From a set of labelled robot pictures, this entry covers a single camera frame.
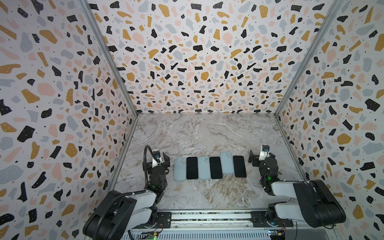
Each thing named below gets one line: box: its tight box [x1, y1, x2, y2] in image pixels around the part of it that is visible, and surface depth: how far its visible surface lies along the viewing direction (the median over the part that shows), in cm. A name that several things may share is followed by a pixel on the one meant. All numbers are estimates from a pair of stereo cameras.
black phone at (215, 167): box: [209, 156, 223, 179], surface depth 95 cm
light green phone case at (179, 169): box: [173, 157, 187, 182], surface depth 94 cm
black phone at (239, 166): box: [233, 155, 247, 178], surface depth 95 cm
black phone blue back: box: [186, 156, 199, 180], surface depth 94 cm
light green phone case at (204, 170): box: [197, 156, 211, 180], surface depth 95 cm
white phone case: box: [220, 151, 234, 175], surface depth 97 cm
